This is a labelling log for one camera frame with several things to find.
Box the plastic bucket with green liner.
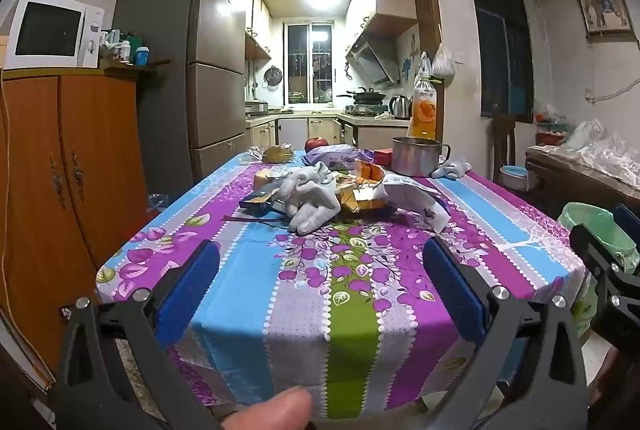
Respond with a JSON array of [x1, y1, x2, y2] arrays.
[[557, 202, 640, 336]]

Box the black wok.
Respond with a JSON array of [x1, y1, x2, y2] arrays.
[[336, 88, 389, 107]]

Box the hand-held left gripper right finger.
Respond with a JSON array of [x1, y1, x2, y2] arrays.
[[422, 237, 588, 430]]

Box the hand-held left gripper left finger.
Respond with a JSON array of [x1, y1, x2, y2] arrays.
[[55, 240, 223, 430]]

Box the barred kitchen window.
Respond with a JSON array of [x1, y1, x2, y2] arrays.
[[284, 22, 334, 105]]

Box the orange juice bottle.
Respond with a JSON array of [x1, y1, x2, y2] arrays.
[[406, 59, 439, 141]]

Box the white plastic sheet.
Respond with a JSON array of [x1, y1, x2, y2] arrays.
[[559, 119, 640, 183]]

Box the blue basin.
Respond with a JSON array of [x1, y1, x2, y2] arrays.
[[500, 165, 531, 192]]

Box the framed elephant picture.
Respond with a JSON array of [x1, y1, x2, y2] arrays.
[[573, 0, 634, 39]]

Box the grey wall cable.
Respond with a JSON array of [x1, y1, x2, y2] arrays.
[[584, 79, 640, 107]]

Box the steel electric kettle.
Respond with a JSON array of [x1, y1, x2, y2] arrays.
[[388, 94, 412, 120]]

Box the bread roll in bag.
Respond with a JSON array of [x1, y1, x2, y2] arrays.
[[262, 145, 294, 165]]

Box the blue yellow cardboard box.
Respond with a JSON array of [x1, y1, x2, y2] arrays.
[[239, 187, 287, 217]]

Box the dark window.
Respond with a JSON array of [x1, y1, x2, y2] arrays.
[[469, 0, 534, 122]]

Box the dark wooden dining table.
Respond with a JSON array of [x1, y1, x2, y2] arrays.
[[525, 145, 640, 225]]

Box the metal pot with handle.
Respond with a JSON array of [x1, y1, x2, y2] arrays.
[[391, 136, 451, 178]]

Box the grey refrigerator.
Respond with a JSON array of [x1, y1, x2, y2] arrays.
[[112, 0, 251, 193]]

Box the purple snack bag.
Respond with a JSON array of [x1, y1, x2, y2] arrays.
[[302, 144, 374, 171]]

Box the orange white cardboard box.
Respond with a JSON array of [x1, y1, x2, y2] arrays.
[[354, 160, 389, 185]]

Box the pale yellow packet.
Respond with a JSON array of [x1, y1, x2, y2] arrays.
[[252, 170, 282, 192]]

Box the purple floral tablecloth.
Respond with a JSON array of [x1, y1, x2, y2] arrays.
[[95, 150, 588, 421]]

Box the cream kitchen base cabinets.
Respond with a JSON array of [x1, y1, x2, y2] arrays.
[[245, 110, 412, 152]]

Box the cream wall cabinet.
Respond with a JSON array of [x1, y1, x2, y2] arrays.
[[345, 0, 419, 38], [245, 0, 274, 61]]

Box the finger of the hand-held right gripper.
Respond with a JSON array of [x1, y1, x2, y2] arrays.
[[613, 204, 640, 261], [570, 224, 640, 296]]

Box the red basin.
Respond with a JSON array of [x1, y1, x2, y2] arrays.
[[534, 110, 569, 147]]

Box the white plastic wrapper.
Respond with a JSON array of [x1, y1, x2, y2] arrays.
[[375, 175, 451, 233]]

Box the thin black cord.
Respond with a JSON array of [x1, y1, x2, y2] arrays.
[[221, 214, 292, 229]]

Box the white microwave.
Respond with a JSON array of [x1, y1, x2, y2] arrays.
[[2, 0, 104, 71]]

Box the hanging clear plastic bag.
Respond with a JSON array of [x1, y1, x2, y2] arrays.
[[430, 41, 457, 79]]

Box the steel range hood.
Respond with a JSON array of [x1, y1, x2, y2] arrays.
[[346, 34, 402, 87]]

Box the person's left hand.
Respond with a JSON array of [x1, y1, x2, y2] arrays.
[[247, 386, 315, 430]]

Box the orange wooden cabinet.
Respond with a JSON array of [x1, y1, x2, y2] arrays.
[[0, 69, 152, 383]]

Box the dark wooden chair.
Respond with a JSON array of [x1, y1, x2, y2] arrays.
[[492, 107, 519, 185]]

